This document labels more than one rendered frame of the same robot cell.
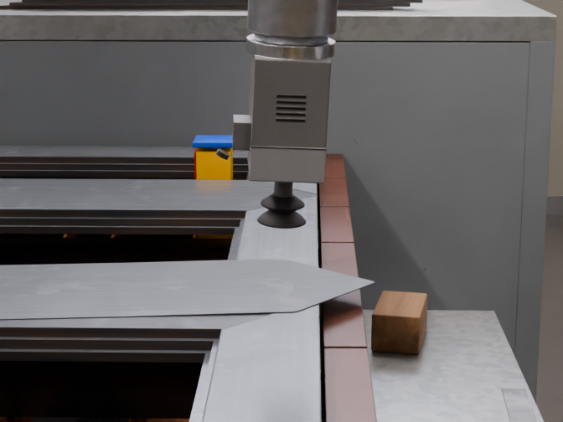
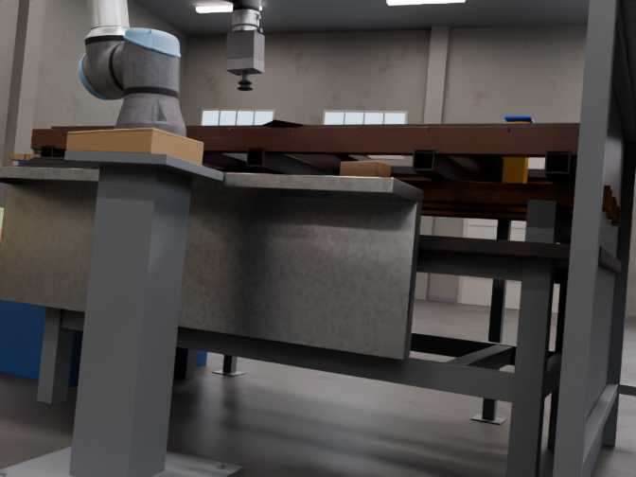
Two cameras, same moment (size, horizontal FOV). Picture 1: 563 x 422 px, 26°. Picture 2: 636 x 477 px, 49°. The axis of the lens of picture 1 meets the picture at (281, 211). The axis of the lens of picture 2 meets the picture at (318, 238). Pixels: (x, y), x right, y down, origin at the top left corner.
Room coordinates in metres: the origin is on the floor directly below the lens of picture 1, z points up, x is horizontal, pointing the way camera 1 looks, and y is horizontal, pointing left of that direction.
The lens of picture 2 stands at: (2.05, -1.62, 0.50)
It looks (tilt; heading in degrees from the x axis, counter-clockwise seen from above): 2 degrees up; 115
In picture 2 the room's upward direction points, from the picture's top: 5 degrees clockwise
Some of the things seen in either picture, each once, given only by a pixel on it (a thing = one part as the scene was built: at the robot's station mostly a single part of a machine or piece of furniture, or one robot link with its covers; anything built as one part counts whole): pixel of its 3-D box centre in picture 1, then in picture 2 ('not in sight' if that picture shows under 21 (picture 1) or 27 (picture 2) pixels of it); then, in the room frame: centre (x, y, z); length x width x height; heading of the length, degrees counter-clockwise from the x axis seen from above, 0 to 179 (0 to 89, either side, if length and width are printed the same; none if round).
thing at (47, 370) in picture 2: not in sight; (62, 291); (0.45, 0.02, 0.34); 0.06 x 0.06 x 0.68; 89
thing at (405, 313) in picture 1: (400, 321); (364, 174); (1.47, -0.15, 0.71); 0.10 x 0.06 x 0.05; 168
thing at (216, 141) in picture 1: (214, 145); (519, 122); (1.76, 0.10, 0.88); 0.06 x 0.06 x 0.02; 89
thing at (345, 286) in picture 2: not in sight; (178, 257); (0.95, -0.10, 0.48); 1.30 x 0.04 x 0.35; 179
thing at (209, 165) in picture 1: (215, 211); (516, 163); (1.76, 0.10, 0.78); 0.05 x 0.05 x 0.19; 89
